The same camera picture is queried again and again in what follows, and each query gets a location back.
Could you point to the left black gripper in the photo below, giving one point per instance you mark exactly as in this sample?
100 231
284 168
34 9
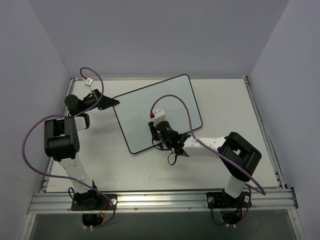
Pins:
99 100

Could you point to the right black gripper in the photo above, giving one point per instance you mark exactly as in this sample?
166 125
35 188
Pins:
152 130

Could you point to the white whiteboard black frame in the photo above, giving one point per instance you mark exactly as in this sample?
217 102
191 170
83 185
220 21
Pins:
137 97

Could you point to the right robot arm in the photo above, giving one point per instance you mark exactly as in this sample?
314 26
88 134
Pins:
237 154

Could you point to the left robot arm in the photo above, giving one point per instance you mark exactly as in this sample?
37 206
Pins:
61 140

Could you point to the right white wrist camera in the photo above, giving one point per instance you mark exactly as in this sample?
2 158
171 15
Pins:
157 115

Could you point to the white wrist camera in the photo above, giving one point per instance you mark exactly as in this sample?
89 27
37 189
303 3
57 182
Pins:
88 81
157 115

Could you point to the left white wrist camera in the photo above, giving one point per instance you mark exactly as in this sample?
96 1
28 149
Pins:
88 81

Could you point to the back aluminium rail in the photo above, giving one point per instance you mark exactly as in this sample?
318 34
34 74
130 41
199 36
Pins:
161 78

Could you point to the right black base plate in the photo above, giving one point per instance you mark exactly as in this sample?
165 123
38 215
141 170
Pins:
221 200

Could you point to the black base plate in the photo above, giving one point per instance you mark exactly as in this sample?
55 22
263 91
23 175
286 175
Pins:
221 200
91 201

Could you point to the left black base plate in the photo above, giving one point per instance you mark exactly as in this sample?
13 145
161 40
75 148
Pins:
91 201

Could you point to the right aluminium side rail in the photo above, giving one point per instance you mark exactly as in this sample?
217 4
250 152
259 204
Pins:
266 138

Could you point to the aluminium front rail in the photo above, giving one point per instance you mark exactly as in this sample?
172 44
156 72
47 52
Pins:
163 201

